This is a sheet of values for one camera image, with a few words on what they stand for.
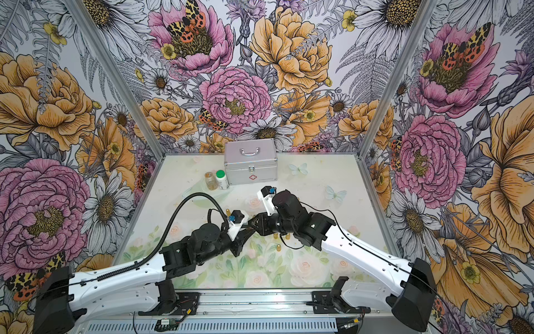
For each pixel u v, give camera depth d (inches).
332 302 26.1
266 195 25.6
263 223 24.2
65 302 15.9
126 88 37.1
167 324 28.6
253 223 27.5
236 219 23.9
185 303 29.2
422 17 28.9
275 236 24.4
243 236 26.4
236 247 25.1
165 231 22.8
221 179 39.5
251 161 40.6
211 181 40.9
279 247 33.5
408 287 15.6
